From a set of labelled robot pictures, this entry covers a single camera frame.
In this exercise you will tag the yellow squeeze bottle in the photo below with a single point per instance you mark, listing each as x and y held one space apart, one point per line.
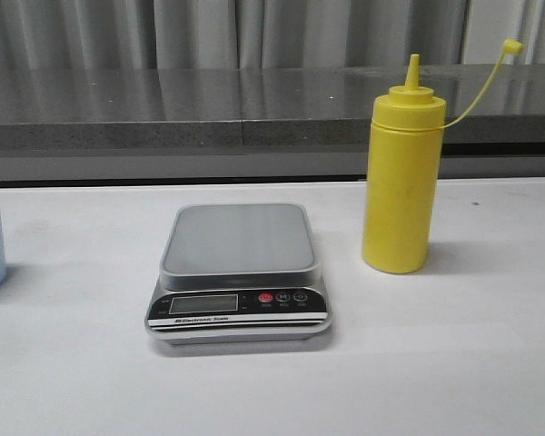
406 134

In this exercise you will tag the silver electronic kitchen scale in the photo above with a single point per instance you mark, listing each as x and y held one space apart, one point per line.
245 272

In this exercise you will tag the grey curtain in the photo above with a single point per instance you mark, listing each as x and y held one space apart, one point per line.
263 34

